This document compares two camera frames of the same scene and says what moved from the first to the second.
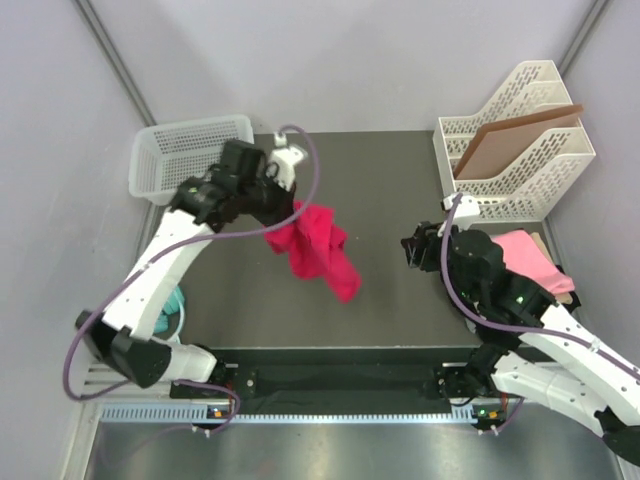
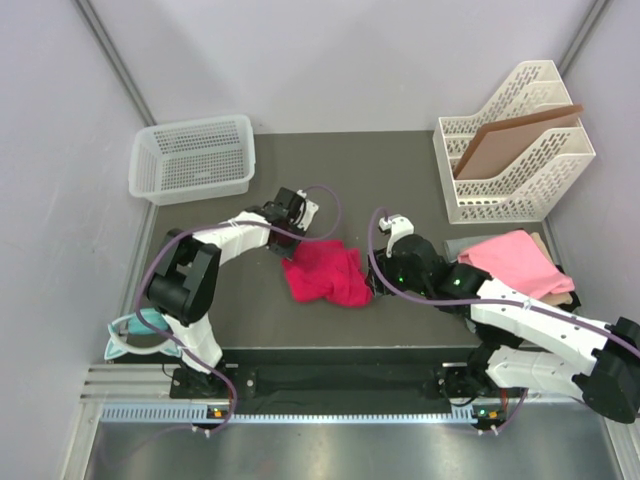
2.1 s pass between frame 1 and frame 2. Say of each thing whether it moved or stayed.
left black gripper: moved
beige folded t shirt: stayed
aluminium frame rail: stayed
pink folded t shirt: stayed
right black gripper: moved
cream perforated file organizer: stayed
